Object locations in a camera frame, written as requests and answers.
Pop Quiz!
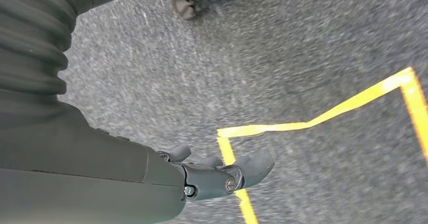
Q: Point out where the yellow floor tape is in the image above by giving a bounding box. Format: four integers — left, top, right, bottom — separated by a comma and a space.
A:
217, 67, 428, 224

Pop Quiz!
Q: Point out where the black caster wheel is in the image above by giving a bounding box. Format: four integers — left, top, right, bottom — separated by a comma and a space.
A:
171, 0, 249, 20

